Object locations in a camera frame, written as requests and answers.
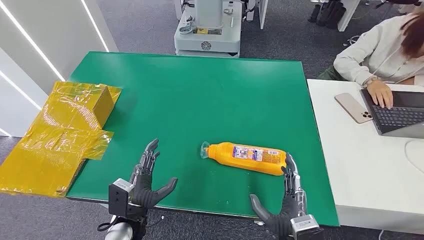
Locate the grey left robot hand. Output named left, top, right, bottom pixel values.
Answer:
left=130, top=138, right=179, bottom=211

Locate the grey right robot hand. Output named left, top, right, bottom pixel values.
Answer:
left=249, top=152, right=308, bottom=239

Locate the orange plastic bottle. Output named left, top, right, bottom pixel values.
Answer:
left=200, top=141, right=288, bottom=177

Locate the white desk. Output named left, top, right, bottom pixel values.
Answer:
left=306, top=78, right=424, bottom=235

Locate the flat yellow taped cardboard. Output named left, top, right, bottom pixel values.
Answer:
left=0, top=124, right=115, bottom=199

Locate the green table mat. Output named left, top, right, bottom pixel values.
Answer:
left=66, top=50, right=341, bottom=227

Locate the yellow taped cardboard box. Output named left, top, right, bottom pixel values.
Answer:
left=42, top=81, right=123, bottom=131

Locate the pale smartphone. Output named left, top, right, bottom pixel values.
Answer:
left=334, top=92, right=374, bottom=125

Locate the white round object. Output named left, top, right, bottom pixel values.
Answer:
left=404, top=138, right=424, bottom=175

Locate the dark grey laptop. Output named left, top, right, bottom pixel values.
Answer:
left=360, top=88, right=424, bottom=140

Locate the person's hand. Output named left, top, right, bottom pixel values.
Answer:
left=365, top=79, right=395, bottom=110

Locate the person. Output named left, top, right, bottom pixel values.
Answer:
left=316, top=3, right=424, bottom=89

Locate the white furniture panel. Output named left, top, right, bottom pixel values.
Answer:
left=336, top=0, right=361, bottom=33

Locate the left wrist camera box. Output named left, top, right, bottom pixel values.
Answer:
left=108, top=178, right=147, bottom=220

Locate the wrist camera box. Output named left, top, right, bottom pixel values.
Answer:
left=290, top=214, right=325, bottom=240
left=108, top=178, right=147, bottom=220

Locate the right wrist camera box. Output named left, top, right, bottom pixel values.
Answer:
left=290, top=214, right=325, bottom=240

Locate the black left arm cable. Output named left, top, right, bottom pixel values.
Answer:
left=96, top=221, right=117, bottom=233

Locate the beaded wrist bracelet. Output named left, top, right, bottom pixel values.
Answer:
left=361, top=75, right=379, bottom=89

